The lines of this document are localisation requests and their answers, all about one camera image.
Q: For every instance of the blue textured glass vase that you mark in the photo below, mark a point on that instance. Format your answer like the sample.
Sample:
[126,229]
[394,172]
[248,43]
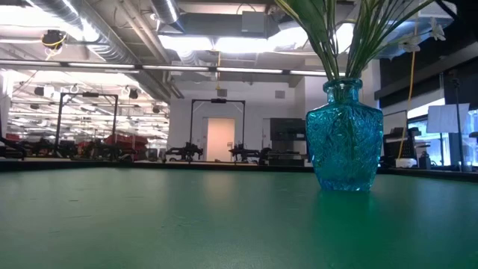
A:
[343,149]

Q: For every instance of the white artificial flower bunch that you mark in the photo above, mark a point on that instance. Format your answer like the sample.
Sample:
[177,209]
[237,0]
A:
[356,61]

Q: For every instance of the black background robot arm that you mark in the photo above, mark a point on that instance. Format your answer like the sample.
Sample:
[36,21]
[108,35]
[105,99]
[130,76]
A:
[186,151]
[242,152]

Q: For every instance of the white door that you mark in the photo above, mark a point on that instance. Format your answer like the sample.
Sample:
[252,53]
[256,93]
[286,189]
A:
[220,140]

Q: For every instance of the black cabinet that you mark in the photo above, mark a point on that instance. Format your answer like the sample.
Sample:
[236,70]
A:
[287,129]

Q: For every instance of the long ceiling light strip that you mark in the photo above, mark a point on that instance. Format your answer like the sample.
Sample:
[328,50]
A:
[246,70]

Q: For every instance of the red cases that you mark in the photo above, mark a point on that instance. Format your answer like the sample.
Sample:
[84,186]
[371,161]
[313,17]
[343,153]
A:
[127,141]

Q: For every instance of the grey ceiling box unit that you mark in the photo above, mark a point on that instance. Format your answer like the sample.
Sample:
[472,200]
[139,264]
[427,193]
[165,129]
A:
[254,22]

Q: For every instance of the whiteboard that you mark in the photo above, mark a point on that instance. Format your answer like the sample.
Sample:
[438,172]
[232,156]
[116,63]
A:
[396,121]

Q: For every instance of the white sign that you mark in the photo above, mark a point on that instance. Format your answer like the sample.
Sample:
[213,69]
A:
[448,119]

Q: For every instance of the black hanging device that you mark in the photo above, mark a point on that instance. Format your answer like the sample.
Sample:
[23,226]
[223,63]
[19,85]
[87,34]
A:
[52,39]

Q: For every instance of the black gantry frame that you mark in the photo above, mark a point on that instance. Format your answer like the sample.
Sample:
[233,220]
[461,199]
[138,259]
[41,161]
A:
[192,123]
[59,119]

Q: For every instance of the black table frame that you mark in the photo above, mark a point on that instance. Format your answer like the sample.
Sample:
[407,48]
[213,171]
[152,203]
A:
[149,165]

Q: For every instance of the silver round ceiling duct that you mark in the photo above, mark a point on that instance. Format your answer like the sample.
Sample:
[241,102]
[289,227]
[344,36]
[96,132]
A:
[166,11]

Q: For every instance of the silver rectangular ceiling duct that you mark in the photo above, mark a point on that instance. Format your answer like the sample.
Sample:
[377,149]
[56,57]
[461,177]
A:
[388,48]

